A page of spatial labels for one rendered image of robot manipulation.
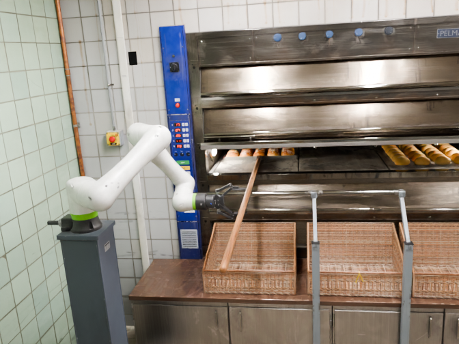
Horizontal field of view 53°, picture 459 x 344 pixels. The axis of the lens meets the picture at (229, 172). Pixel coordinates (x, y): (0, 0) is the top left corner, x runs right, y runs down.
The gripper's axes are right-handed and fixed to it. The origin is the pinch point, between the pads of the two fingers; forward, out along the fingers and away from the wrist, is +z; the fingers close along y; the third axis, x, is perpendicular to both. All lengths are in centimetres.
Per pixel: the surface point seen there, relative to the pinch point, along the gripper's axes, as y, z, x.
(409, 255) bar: 30, 86, 3
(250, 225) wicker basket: 36, -4, -55
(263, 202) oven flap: 20, 6, -58
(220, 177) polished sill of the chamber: 3, -22, -59
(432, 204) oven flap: 22, 113, -56
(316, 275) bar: 43, 38, 2
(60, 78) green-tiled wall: -68, -122, -51
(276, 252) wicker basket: 53, 13, -50
